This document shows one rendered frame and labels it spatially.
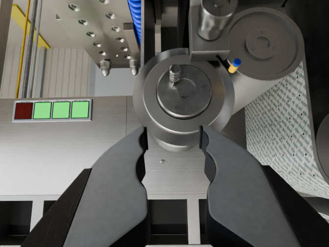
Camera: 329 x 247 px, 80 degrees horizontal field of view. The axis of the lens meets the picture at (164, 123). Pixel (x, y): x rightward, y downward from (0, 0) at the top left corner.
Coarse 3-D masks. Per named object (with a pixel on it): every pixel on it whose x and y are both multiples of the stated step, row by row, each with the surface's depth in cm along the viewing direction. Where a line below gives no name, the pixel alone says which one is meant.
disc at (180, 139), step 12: (180, 48) 30; (156, 60) 30; (144, 72) 29; (228, 84) 29; (228, 96) 28; (144, 108) 28; (228, 108) 28; (144, 120) 28; (216, 120) 28; (228, 120) 28; (156, 132) 28; (168, 132) 28; (180, 144) 27; (192, 144) 27
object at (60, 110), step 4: (56, 104) 62; (60, 104) 62; (64, 104) 62; (68, 104) 62; (56, 108) 62; (60, 108) 62; (64, 108) 62; (68, 108) 62; (56, 112) 62; (60, 112) 62; (64, 112) 62; (68, 112) 62; (56, 116) 62; (60, 116) 62; (64, 116) 62; (68, 116) 62
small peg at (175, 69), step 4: (176, 64) 24; (172, 68) 24; (176, 68) 24; (180, 68) 24; (172, 72) 24; (176, 72) 24; (172, 76) 25; (176, 76) 25; (172, 80) 26; (176, 80) 26
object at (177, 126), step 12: (168, 60) 29; (180, 60) 28; (156, 72) 28; (204, 72) 28; (216, 72) 28; (144, 84) 28; (156, 84) 28; (216, 84) 28; (144, 96) 28; (156, 96) 28; (216, 96) 27; (156, 108) 27; (216, 108) 27; (156, 120) 27; (168, 120) 27; (180, 120) 27; (192, 120) 27; (204, 120) 27; (180, 132) 27; (192, 132) 27
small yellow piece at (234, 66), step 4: (216, 56) 27; (220, 60) 26; (236, 60) 23; (240, 60) 23; (224, 64) 26; (232, 64) 24; (236, 64) 23; (228, 68) 25; (232, 68) 24; (236, 68) 24; (232, 72) 25
